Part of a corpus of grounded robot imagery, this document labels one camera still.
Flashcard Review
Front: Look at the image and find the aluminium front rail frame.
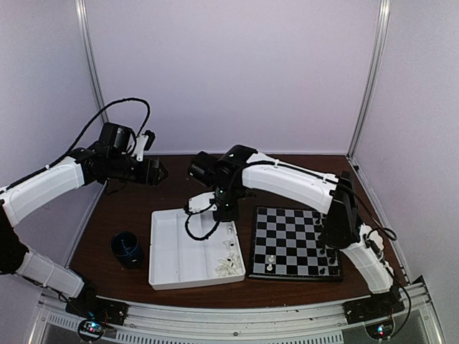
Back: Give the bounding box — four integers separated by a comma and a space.
25, 282, 448, 343

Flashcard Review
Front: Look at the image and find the dark blue mug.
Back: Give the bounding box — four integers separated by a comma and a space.
110, 231, 144, 269

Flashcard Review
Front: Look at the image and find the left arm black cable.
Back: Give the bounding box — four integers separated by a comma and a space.
53, 97, 151, 169

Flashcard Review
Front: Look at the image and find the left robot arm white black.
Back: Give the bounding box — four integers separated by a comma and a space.
1, 148, 169, 318

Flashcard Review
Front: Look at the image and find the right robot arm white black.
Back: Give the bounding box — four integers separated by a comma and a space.
212, 145, 402, 317

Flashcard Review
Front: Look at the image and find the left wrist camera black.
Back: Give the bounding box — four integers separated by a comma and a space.
98, 123, 134, 153

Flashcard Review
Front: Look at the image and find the left aluminium corner post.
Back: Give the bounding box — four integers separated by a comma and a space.
75, 0, 106, 110

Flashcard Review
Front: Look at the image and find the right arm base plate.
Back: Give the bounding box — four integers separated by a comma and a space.
343, 296, 405, 325

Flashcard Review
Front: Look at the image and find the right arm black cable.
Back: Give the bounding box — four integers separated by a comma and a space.
184, 207, 222, 242

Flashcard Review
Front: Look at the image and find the right aluminium corner post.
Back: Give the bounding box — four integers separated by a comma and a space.
346, 0, 392, 161

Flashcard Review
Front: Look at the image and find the black white chess board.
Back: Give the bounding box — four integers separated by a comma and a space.
247, 206, 344, 282

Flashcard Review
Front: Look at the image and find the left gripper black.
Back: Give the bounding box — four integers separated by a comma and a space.
109, 153, 169, 186

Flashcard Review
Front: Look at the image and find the aluminium corner post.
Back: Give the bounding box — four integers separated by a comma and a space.
346, 0, 392, 161
75, 0, 106, 110

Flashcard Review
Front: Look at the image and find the white plastic compartment tray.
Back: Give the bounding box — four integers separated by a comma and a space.
148, 209, 246, 291

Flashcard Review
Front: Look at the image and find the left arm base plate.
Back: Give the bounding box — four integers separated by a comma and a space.
65, 289, 128, 325

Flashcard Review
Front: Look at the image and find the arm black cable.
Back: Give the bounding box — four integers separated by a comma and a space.
184, 207, 222, 242
53, 97, 151, 169

